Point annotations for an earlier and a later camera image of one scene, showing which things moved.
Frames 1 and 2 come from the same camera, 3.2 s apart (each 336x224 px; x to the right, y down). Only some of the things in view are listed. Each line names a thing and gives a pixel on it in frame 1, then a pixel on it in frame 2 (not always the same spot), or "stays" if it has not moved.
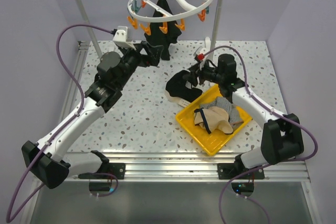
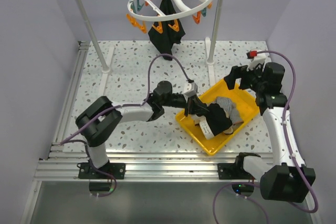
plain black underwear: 176,86 to 216,117
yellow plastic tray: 211,142 stays
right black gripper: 198,72 to 241,71
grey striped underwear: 234,116 stays
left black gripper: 153,55 to 195,106
